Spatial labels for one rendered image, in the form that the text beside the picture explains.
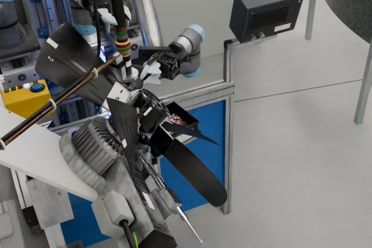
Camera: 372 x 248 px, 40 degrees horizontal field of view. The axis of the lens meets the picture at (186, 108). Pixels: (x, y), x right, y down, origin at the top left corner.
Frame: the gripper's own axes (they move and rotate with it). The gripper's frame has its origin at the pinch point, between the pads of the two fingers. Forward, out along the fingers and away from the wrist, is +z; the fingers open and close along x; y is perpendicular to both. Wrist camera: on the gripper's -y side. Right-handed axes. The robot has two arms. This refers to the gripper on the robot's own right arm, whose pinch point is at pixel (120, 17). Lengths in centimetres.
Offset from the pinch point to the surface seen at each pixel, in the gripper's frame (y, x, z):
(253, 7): 25, -64, -20
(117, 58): 11.3, 3.6, 1.6
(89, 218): 117, 12, -41
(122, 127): 11.8, 16.6, 28.9
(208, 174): 35.6, -4.4, 34.3
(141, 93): 21.2, 0.4, 8.0
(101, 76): 16.1, 8.7, 0.0
